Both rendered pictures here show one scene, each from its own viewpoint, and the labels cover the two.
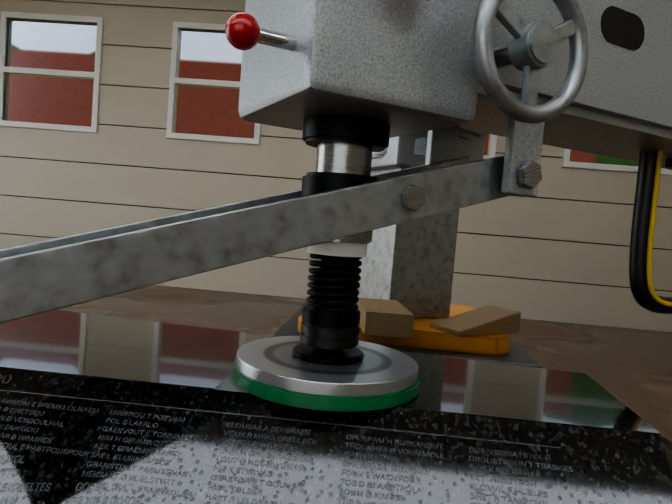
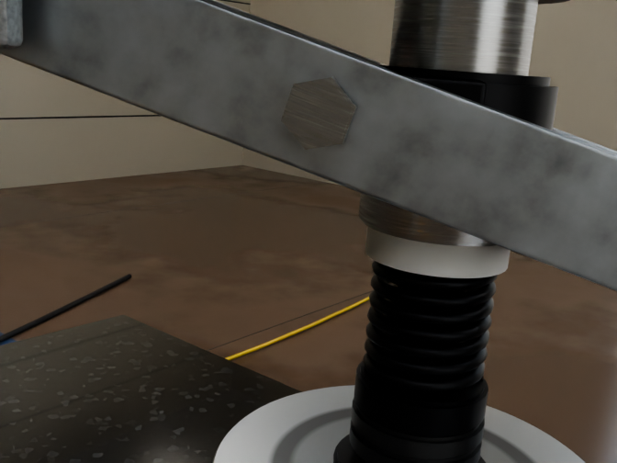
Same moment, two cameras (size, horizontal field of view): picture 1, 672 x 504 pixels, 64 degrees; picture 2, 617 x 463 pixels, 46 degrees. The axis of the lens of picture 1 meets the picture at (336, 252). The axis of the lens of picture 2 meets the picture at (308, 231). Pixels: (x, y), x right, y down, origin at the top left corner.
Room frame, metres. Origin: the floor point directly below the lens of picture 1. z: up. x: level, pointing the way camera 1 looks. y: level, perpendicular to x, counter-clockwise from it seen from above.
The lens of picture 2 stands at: (0.95, 0.14, 1.06)
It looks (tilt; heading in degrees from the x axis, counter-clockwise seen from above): 14 degrees down; 215
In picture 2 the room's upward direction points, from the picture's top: 4 degrees clockwise
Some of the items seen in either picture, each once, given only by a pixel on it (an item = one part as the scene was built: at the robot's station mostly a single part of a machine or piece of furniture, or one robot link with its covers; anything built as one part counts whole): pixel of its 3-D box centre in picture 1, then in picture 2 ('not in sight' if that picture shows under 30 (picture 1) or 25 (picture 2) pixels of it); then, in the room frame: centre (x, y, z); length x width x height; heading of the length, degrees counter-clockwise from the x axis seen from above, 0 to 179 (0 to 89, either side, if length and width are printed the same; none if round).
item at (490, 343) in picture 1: (399, 317); not in sight; (1.45, -0.18, 0.76); 0.49 x 0.49 x 0.05; 86
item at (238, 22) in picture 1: (266, 37); not in sight; (0.51, 0.08, 1.17); 0.08 x 0.03 x 0.03; 118
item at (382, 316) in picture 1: (382, 316); not in sight; (1.20, -0.12, 0.81); 0.20 x 0.10 x 0.05; 4
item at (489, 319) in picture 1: (475, 319); not in sight; (1.27, -0.34, 0.80); 0.20 x 0.10 x 0.05; 123
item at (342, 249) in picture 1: (337, 239); (439, 222); (0.63, 0.00, 0.99); 0.07 x 0.07 x 0.04
